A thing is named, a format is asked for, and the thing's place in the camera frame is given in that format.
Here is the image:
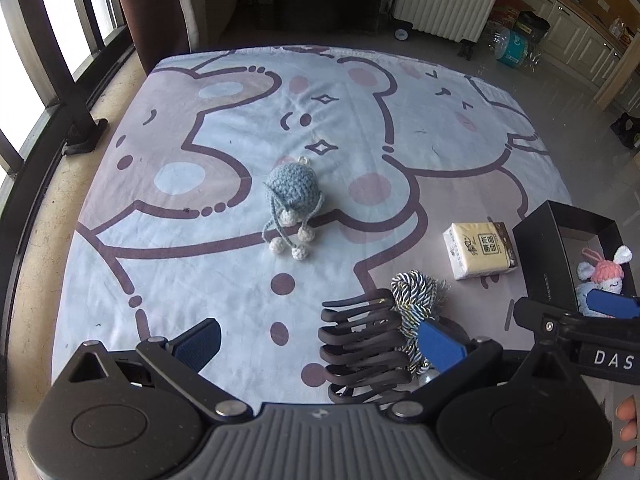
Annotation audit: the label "person's right hand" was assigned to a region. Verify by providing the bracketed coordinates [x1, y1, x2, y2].
[615, 394, 640, 470]

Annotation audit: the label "black window railing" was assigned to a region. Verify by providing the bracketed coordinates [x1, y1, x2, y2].
[0, 0, 137, 191]

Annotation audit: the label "blue crochet doll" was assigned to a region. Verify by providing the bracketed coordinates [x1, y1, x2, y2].
[262, 156, 323, 262]

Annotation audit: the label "pink crochet doll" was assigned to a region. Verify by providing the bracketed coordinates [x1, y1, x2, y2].
[577, 245, 634, 297]

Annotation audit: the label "red cardboard box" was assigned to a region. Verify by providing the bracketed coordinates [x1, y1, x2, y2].
[492, 0, 537, 27]

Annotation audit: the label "black shoes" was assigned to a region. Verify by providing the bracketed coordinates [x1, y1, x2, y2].
[610, 112, 640, 149]

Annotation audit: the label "pack of water bottles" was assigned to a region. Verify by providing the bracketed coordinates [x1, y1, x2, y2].
[484, 27, 544, 69]

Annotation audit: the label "striped rope hair tie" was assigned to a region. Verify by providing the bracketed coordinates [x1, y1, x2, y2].
[390, 269, 452, 388]

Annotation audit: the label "black trash bin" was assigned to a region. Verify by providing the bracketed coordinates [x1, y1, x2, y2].
[515, 10, 552, 45]

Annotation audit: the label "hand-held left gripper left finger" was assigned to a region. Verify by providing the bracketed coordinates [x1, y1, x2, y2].
[52, 317, 253, 423]

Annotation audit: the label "brown curtain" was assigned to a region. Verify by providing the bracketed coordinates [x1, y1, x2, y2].
[109, 0, 237, 77]

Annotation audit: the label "black hair claw clip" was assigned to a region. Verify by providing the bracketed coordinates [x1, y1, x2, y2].
[319, 287, 427, 407]

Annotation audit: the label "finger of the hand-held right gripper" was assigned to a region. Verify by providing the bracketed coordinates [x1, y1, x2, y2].
[584, 291, 640, 321]
[513, 296, 585, 345]

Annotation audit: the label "yellow tissue packet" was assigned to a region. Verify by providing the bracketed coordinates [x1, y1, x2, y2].
[442, 220, 519, 282]

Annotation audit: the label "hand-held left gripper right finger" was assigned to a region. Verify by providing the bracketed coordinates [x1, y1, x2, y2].
[385, 319, 583, 423]

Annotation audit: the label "bear printed blanket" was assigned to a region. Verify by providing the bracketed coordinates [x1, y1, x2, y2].
[50, 45, 576, 411]

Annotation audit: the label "wooden table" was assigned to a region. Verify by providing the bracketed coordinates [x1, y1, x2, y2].
[594, 30, 640, 111]

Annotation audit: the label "cream kitchen cabinets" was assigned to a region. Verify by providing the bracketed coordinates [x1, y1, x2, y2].
[505, 0, 628, 92]

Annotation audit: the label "black cardboard box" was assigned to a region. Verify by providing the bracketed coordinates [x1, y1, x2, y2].
[512, 200, 640, 317]

